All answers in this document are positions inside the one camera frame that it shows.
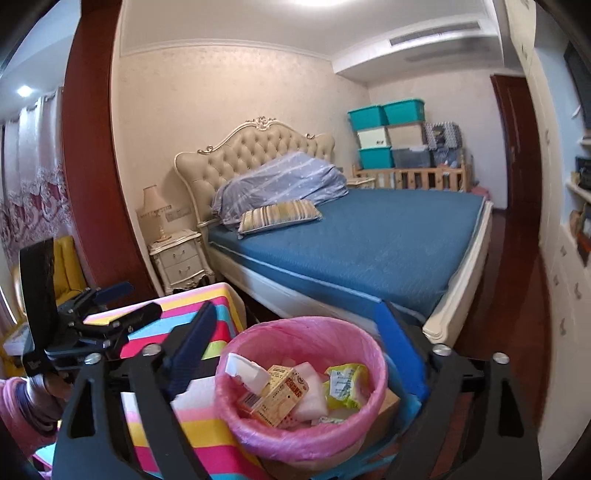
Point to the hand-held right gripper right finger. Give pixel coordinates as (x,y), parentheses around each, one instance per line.
(401,350)

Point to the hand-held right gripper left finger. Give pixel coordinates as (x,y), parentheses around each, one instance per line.
(194,350)

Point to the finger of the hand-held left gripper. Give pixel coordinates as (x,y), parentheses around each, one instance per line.
(138,318)
(115,291)

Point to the white foam sheet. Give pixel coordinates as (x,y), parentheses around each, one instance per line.
(244,371)

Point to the yellow-green plastic bag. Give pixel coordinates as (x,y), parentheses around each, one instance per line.
(344,385)

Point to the beige medicine box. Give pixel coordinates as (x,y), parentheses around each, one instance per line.
(277,397)

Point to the white foam block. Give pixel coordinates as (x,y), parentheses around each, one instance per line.
(309,392)

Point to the trash bin with pink liner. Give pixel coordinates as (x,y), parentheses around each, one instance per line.
(258,438)

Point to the person's left forearm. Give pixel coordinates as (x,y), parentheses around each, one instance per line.
(16,406)

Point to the person's left hand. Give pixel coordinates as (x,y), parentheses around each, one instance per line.
(51,390)

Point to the yellow leather armchair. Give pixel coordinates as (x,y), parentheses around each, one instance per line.
(69,272)

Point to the cream nightstand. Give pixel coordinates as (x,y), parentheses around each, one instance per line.
(360,182)
(180,263)

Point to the cream table lamp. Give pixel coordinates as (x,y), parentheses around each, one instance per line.
(151,203)

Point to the colourful striped tablecloth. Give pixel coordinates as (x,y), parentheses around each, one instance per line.
(226,461)

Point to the beige tufted bed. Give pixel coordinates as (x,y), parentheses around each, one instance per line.
(369,240)

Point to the pink lace curtain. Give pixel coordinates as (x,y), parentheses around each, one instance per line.
(27,184)

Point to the striped pillow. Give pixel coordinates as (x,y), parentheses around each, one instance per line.
(277,214)

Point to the white built-in wardrobe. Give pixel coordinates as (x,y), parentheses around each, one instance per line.
(558,258)

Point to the grey-blue duvet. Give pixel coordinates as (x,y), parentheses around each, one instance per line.
(281,180)

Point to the clear grey storage box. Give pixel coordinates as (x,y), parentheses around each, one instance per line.
(411,158)

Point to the teal plastic storage box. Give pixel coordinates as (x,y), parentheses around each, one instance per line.
(367,117)
(404,110)
(375,158)

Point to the recessed ceiling spotlight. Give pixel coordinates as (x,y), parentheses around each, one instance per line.
(24,91)

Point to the cream storage box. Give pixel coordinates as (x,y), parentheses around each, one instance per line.
(373,137)

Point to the beige storage box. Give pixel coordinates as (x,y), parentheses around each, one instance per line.
(405,134)

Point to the black-white checkered bag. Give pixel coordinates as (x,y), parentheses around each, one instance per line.
(443,134)

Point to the dark red door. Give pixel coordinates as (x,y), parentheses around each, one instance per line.
(515,152)

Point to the ceiling air vent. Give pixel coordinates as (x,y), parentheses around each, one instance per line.
(434,32)

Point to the wall switch panel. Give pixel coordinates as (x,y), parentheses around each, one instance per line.
(179,214)

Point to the red-brown wooden door frame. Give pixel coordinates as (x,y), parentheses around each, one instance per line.
(92,161)

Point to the black wall television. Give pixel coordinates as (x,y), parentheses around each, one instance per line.
(581,83)

